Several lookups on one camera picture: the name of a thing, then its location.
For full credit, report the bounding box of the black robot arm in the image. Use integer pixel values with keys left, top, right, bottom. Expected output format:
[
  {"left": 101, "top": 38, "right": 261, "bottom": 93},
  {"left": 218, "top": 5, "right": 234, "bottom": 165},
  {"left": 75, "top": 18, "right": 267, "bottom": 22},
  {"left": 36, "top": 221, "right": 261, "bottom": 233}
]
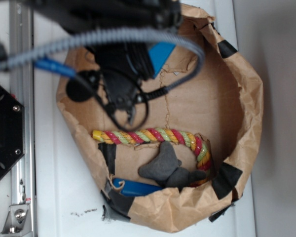
[{"left": 25, "top": 0, "right": 182, "bottom": 126}]

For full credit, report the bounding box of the metal corner bracket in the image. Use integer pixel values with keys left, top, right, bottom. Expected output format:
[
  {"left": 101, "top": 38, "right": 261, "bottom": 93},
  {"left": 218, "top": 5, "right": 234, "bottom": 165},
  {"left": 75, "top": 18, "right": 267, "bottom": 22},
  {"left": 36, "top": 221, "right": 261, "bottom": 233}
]
[{"left": 0, "top": 204, "right": 32, "bottom": 237}]

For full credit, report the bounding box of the blue cable connector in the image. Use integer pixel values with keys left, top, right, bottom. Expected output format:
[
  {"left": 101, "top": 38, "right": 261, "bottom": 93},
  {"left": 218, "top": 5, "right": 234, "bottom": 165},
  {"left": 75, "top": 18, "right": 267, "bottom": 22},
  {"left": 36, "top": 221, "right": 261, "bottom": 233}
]
[{"left": 34, "top": 58, "right": 76, "bottom": 78}]

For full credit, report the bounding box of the brown paper bag bin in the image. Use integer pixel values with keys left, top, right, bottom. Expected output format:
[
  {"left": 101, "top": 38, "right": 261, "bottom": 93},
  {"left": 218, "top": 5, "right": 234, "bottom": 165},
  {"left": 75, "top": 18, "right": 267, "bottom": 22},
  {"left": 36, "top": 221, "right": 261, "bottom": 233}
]
[{"left": 56, "top": 3, "right": 263, "bottom": 233}]

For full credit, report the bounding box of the grey plush toy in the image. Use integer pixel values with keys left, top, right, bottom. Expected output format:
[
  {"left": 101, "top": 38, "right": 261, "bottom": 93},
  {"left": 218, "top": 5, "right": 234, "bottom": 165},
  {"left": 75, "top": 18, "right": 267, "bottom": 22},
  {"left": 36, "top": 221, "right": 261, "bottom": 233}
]
[{"left": 138, "top": 142, "right": 206, "bottom": 191}]

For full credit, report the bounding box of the aluminium frame rail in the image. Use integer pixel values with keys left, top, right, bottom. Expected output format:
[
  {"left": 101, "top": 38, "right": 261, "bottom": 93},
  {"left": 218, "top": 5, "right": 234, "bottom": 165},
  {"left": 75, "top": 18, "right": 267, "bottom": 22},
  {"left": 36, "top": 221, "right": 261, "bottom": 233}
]
[{"left": 9, "top": 0, "right": 37, "bottom": 237}]

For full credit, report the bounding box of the blue cylinder tube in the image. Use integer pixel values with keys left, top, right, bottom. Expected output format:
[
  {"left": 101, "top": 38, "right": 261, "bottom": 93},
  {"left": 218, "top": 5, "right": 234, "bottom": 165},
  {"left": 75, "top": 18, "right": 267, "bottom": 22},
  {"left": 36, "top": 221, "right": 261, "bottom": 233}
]
[{"left": 113, "top": 178, "right": 162, "bottom": 197}]

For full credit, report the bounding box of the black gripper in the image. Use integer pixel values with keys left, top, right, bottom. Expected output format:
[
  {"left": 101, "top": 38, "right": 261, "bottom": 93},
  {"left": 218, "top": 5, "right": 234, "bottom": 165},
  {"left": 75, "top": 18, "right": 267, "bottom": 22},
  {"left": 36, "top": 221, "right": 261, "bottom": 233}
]
[{"left": 88, "top": 42, "right": 154, "bottom": 123}]

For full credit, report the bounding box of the thin black cable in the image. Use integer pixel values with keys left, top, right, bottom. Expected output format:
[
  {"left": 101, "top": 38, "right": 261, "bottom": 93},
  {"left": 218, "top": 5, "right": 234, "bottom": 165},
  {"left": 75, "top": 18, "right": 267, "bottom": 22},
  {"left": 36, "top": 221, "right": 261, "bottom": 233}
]
[{"left": 74, "top": 71, "right": 151, "bottom": 132}]

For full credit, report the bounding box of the multicolour twisted rope toy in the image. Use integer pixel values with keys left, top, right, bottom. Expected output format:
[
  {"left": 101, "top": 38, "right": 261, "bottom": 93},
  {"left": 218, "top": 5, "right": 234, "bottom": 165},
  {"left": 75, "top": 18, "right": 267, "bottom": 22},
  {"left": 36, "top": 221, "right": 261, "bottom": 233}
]
[{"left": 91, "top": 128, "right": 212, "bottom": 187}]

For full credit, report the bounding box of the grey braided cable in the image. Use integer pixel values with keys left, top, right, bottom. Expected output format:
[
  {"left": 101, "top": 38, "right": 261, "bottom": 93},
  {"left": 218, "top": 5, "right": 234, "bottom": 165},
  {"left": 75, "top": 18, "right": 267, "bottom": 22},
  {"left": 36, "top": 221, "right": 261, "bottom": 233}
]
[{"left": 0, "top": 27, "right": 205, "bottom": 102}]

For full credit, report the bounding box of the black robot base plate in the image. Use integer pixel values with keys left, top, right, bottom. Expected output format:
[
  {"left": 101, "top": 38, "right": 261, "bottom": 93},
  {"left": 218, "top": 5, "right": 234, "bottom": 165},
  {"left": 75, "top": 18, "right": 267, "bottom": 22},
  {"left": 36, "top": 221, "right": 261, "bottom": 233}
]
[{"left": 0, "top": 86, "right": 25, "bottom": 180}]

